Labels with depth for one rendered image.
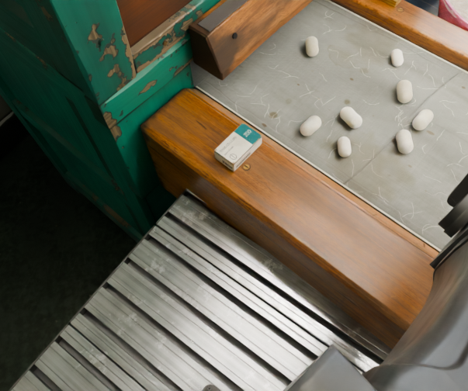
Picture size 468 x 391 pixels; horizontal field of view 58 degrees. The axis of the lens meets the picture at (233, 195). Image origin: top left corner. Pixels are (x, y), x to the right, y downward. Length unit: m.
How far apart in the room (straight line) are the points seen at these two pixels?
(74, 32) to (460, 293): 0.42
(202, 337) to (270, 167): 0.25
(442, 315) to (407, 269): 0.34
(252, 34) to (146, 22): 0.16
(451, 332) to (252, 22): 0.53
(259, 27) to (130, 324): 0.46
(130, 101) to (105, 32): 0.11
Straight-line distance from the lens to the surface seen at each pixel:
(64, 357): 0.63
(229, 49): 0.62
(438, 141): 0.69
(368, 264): 0.54
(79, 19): 0.49
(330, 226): 0.55
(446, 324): 0.20
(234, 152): 0.56
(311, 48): 0.73
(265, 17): 0.67
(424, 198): 0.63
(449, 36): 0.80
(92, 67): 0.53
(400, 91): 0.70
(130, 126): 0.63
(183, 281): 0.62
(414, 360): 0.18
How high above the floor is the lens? 1.26
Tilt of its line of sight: 63 degrees down
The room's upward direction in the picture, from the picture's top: 2 degrees counter-clockwise
